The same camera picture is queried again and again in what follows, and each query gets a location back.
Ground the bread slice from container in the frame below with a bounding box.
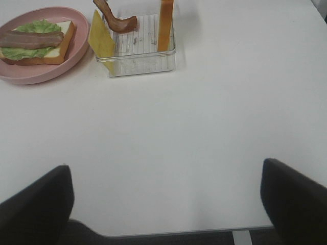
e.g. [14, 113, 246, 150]
[1, 20, 75, 65]

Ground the pink round plate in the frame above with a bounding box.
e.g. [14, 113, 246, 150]
[1, 7, 89, 85]

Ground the bread slice in right container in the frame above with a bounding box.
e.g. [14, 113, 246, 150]
[157, 0, 174, 52]

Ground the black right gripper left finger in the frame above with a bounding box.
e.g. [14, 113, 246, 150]
[1, 165, 74, 244]

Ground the clear plastic right container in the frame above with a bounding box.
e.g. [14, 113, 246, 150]
[96, 14, 176, 77]

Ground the yellow cheese slice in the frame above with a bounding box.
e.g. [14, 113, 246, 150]
[88, 10, 115, 76]

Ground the bacon strip from container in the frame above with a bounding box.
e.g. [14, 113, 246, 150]
[93, 0, 137, 33]
[1, 30, 64, 49]

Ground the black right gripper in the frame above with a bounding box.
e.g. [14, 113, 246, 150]
[60, 219, 235, 244]

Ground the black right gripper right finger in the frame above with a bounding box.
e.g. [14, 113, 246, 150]
[260, 158, 326, 244]

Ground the green lettuce leaf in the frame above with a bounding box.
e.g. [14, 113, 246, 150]
[1, 19, 62, 61]

